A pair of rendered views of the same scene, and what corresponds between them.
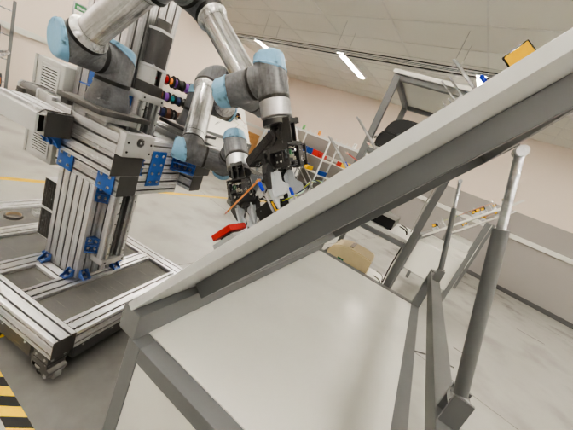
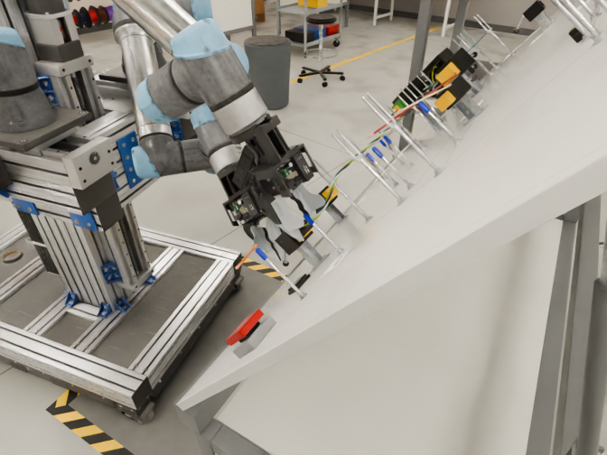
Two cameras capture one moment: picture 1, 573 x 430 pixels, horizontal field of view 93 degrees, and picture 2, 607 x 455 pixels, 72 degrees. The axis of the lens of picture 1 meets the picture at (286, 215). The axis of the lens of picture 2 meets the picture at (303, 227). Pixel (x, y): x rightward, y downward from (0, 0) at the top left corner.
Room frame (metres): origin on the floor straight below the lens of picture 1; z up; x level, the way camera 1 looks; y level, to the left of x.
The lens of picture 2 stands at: (0.10, -0.04, 1.61)
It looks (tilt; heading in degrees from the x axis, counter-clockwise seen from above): 37 degrees down; 7
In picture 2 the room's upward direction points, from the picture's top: straight up
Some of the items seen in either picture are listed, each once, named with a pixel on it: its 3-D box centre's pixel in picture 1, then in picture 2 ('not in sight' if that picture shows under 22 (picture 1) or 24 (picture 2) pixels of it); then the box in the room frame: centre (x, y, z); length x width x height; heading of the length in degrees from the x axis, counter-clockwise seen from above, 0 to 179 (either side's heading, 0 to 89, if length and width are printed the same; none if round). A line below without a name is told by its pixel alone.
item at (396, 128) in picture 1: (407, 141); not in sight; (1.72, -0.49, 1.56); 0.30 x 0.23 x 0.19; 68
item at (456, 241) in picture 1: (468, 241); not in sight; (5.40, -3.49, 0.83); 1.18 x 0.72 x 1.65; 145
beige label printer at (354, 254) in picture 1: (347, 258); not in sight; (1.71, -0.48, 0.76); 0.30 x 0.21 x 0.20; 70
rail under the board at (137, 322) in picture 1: (269, 263); (330, 248); (1.02, -0.01, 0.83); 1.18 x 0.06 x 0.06; 156
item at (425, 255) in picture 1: (450, 246); not in sight; (3.63, -2.19, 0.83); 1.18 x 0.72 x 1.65; 147
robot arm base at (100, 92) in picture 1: (110, 93); (19, 102); (1.06, 0.81, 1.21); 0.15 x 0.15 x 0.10
